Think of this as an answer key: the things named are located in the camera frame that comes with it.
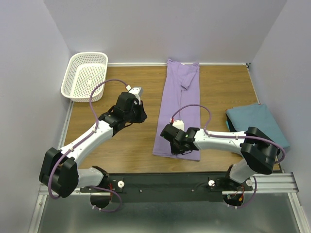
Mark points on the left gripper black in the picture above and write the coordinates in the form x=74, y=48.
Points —
x=140, y=112

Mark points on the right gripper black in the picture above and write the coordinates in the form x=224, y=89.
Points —
x=177, y=146

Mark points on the purple t shirt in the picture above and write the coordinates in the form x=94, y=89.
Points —
x=182, y=87

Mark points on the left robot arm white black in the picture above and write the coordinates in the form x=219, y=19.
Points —
x=60, y=172

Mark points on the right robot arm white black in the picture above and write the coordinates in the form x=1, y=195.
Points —
x=257, y=150

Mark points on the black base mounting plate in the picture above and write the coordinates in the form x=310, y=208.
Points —
x=168, y=187

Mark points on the white plastic laundry basket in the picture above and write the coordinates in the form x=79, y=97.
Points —
x=84, y=72

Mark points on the folded teal t shirt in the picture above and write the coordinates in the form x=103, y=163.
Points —
x=259, y=116

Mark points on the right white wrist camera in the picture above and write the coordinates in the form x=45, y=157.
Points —
x=179, y=124

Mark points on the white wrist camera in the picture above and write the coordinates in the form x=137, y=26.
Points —
x=179, y=124
x=137, y=91

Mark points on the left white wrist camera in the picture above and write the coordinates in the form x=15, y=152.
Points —
x=137, y=91

